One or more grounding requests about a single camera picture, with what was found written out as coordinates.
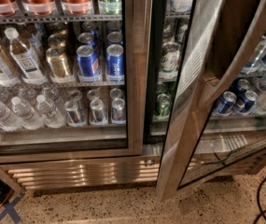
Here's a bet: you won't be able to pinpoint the glass fridge door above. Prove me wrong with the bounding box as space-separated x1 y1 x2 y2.
0 0 152 168
157 0 266 201

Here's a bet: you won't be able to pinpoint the right small pepsi can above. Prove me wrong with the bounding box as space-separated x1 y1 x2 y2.
112 98 126 123

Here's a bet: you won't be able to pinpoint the small pepsi can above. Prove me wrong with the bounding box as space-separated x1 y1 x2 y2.
90 98 106 124
64 101 86 126
112 98 126 123

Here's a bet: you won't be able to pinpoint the green soda can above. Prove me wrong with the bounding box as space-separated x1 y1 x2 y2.
155 93 171 119

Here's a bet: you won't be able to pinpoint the middle small pepsi can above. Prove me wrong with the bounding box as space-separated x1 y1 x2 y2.
90 98 106 124

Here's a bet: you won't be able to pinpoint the front blue pepsi can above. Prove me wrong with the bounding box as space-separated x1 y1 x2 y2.
105 44 124 80

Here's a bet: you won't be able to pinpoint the blue pepsi can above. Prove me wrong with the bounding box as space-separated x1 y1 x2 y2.
105 44 124 80
77 45 101 82

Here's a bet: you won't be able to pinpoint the left white 7up can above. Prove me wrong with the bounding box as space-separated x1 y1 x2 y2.
159 41 180 79

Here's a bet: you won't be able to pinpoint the left small pepsi can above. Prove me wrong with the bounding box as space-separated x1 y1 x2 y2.
64 101 86 126

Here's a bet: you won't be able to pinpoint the gold soda can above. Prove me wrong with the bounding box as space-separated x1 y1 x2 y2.
46 47 75 84

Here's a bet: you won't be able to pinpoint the right water bottle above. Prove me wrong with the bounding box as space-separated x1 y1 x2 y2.
36 95 66 128

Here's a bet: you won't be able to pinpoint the water bottle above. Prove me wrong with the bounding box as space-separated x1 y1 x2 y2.
0 102 22 132
11 96 43 130
36 95 66 128

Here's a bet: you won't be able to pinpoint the blue can lower middle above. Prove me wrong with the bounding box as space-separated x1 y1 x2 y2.
214 91 236 117

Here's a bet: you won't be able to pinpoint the middle water bottle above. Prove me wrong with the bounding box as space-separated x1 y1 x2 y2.
11 96 43 130

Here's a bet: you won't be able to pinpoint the white cap tea bottle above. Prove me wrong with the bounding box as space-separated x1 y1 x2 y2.
5 27 47 85

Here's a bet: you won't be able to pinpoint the blue can lower right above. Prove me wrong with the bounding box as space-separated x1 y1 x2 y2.
233 91 258 115

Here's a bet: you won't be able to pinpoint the silver blue can upper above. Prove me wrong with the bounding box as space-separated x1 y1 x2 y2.
241 35 266 74

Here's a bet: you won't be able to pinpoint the left water bottle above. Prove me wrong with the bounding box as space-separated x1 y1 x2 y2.
0 102 22 132

